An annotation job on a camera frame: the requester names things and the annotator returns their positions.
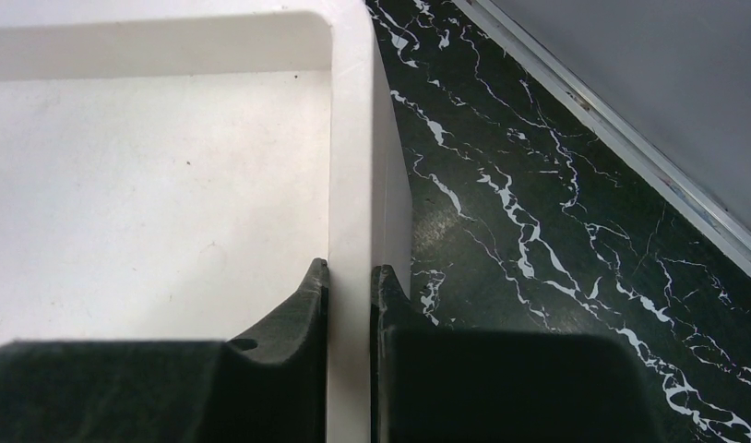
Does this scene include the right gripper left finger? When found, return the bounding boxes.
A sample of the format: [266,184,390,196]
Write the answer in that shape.
[0,258,329,442]

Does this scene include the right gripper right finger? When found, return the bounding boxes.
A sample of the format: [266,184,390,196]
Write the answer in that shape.
[370,265,662,442]

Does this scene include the white drawer organizer box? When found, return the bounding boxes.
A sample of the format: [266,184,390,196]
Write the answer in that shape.
[0,1,411,442]

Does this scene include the aluminium rail frame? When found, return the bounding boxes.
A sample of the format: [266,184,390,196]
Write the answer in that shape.
[455,1,751,276]

